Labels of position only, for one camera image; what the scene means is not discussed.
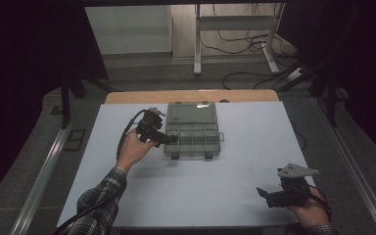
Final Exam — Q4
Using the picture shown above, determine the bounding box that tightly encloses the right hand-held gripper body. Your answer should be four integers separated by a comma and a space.
266, 163, 320, 209

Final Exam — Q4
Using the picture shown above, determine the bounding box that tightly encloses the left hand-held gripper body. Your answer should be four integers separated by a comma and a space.
136, 107, 172, 145

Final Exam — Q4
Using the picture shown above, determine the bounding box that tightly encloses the clear grey plastic organizer box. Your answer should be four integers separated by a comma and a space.
163, 101, 225, 161

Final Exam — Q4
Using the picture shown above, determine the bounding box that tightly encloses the person's left hand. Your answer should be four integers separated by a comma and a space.
116, 127, 160, 173

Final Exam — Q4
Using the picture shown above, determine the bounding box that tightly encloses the person's right hand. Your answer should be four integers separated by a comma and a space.
287, 186, 331, 229

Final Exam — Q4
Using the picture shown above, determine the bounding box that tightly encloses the wooden table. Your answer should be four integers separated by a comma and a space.
105, 89, 280, 106

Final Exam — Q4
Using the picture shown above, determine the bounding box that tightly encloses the white table sheet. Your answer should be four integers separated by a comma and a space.
57, 101, 316, 229

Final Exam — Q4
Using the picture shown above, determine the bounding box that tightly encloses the dark floor socket plate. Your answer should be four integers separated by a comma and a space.
63, 128, 87, 153

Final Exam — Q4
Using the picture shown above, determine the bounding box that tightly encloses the black metal stand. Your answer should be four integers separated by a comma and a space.
273, 58, 351, 128
50, 70, 116, 130

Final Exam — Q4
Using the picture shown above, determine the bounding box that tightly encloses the white power strip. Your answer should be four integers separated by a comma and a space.
287, 67, 306, 82

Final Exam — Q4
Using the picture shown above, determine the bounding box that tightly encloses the white cabinet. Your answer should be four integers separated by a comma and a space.
84, 5, 174, 56

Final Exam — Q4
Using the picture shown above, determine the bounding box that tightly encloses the dark curtain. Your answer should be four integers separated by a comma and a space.
278, 0, 376, 167
0, 0, 109, 210

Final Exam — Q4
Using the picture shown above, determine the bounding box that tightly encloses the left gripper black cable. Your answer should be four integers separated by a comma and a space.
52, 109, 149, 235

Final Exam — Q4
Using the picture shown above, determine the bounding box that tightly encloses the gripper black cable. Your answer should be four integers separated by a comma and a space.
307, 184, 333, 223
52, 109, 149, 235

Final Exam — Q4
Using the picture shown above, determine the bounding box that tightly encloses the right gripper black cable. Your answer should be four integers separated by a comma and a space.
307, 184, 333, 223

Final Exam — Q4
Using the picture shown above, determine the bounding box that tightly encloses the thin black floor cable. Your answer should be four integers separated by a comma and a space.
290, 120, 307, 152

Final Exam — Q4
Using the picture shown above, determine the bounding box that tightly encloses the aluminium rail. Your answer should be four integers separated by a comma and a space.
9, 126, 71, 235
311, 97, 376, 235

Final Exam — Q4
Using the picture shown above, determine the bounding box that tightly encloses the tangle of black floor cables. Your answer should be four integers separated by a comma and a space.
198, 3, 305, 67

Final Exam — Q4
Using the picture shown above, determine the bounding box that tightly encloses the white desk frame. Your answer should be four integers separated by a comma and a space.
193, 3, 287, 76

